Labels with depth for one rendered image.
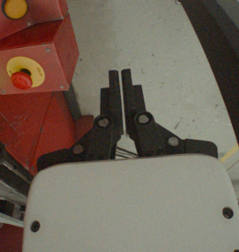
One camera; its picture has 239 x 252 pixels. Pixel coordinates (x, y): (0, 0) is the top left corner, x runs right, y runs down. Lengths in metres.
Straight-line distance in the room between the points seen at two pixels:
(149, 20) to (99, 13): 0.27
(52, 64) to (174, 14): 0.90
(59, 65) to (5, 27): 0.12
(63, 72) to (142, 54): 0.94
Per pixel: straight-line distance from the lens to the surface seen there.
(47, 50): 0.34
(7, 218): 0.53
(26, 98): 0.85
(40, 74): 0.37
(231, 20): 0.62
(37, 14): 0.40
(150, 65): 1.32
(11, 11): 0.38
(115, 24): 1.17
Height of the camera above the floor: 1.04
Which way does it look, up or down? 35 degrees down
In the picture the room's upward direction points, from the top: 177 degrees counter-clockwise
